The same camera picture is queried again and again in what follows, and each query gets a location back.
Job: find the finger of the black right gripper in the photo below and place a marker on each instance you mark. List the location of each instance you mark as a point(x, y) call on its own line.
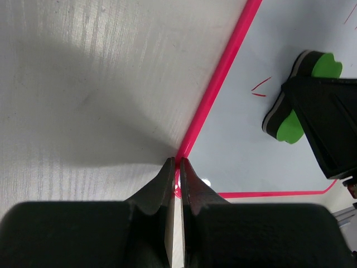
point(329, 123)

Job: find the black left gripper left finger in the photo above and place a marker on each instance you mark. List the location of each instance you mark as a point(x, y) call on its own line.
point(136, 232)

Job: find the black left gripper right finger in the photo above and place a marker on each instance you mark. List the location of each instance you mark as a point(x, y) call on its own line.
point(218, 233)

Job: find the green whiteboard eraser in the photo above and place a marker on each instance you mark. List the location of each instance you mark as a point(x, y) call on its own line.
point(282, 121)

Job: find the pink framed whiteboard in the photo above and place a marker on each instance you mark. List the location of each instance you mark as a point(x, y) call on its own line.
point(225, 142)

